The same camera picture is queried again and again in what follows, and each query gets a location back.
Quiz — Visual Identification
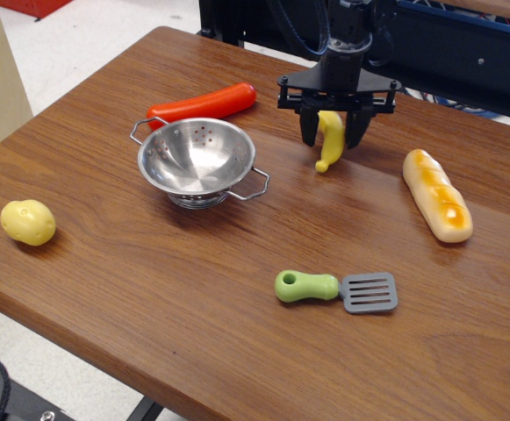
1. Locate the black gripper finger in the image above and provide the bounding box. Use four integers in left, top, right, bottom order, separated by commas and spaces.
345, 106, 373, 149
299, 105, 320, 147

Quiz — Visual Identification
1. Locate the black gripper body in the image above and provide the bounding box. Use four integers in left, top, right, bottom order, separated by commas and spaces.
277, 39, 401, 114

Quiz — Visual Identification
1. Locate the yellow toy banana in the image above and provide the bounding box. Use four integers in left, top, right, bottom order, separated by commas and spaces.
315, 111, 345, 174

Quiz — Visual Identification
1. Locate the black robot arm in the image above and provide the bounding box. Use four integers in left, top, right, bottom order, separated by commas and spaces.
277, 1, 401, 148

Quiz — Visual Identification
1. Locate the steel colander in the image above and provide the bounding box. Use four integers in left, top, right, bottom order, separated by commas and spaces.
129, 117, 270, 210

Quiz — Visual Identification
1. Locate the red toy sausage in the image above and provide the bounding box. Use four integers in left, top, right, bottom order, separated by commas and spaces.
147, 82, 257, 131

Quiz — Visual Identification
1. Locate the toy bread loaf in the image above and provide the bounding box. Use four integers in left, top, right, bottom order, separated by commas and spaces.
403, 149, 473, 244

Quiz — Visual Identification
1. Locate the red box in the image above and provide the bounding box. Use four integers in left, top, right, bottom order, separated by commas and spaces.
0, 0, 71, 18

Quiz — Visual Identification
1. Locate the yellow toy potato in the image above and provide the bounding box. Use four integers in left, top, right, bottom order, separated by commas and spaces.
0, 199, 56, 246

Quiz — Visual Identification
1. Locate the green handled grey spatula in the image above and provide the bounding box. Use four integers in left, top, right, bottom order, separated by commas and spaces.
274, 270, 399, 315

